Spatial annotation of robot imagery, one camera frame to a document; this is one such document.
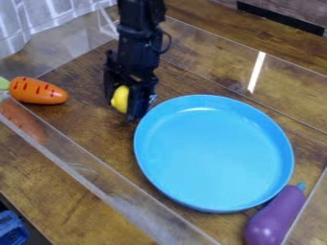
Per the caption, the blue round tray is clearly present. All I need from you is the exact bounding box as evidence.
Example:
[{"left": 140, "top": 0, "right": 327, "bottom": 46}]
[{"left": 133, "top": 95, "right": 293, "bottom": 212}]

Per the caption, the blue plastic object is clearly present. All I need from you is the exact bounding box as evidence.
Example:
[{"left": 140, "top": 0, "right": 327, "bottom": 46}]
[{"left": 0, "top": 211, "right": 29, "bottom": 245}]

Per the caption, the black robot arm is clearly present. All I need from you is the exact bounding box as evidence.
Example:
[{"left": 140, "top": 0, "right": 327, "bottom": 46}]
[{"left": 104, "top": 0, "right": 171, "bottom": 121}]

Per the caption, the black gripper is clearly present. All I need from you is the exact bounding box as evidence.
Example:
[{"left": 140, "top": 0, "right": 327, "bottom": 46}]
[{"left": 104, "top": 25, "right": 164, "bottom": 121}]

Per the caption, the purple toy eggplant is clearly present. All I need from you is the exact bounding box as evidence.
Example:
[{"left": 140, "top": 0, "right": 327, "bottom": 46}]
[{"left": 244, "top": 182, "right": 307, "bottom": 245}]

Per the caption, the clear acrylic barrier wall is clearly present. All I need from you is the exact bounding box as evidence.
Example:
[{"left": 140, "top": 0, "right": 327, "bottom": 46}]
[{"left": 0, "top": 6, "right": 327, "bottom": 245}]

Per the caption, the yellow toy lemon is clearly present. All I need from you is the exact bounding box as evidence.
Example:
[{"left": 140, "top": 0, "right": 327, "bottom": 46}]
[{"left": 111, "top": 85, "right": 129, "bottom": 114}]

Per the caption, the white checkered curtain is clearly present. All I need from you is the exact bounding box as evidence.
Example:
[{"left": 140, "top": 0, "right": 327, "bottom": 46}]
[{"left": 0, "top": 0, "right": 117, "bottom": 59}]

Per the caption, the orange toy carrot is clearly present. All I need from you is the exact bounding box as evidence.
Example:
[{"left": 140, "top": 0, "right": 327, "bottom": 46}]
[{"left": 9, "top": 77, "right": 68, "bottom": 104}]

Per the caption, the black cable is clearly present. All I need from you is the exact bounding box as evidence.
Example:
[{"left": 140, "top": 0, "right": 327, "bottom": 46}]
[{"left": 149, "top": 29, "right": 173, "bottom": 56}]

